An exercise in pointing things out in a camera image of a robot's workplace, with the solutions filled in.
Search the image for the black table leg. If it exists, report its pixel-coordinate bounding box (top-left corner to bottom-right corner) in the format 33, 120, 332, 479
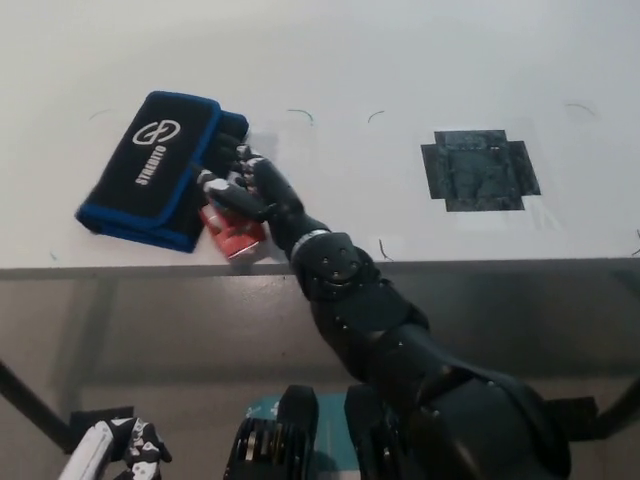
594, 373, 640, 442
0, 358, 77, 454

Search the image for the black tape patch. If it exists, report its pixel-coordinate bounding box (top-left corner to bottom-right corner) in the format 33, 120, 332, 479
420, 129, 543, 213

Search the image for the red tape dispenser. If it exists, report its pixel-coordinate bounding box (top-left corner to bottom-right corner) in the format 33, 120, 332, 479
199, 144, 267, 262

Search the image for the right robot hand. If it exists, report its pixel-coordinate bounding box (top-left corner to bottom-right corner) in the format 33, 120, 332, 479
197, 130, 332, 263

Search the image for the black blue-trimmed Strebito notebook pouch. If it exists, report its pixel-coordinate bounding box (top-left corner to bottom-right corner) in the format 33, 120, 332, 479
74, 90, 250, 254

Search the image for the black ribbed robot body block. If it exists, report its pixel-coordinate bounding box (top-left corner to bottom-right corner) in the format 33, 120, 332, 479
344, 384, 419, 480
227, 384, 319, 480

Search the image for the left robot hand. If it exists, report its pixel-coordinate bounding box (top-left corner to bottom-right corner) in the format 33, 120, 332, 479
59, 417, 174, 480

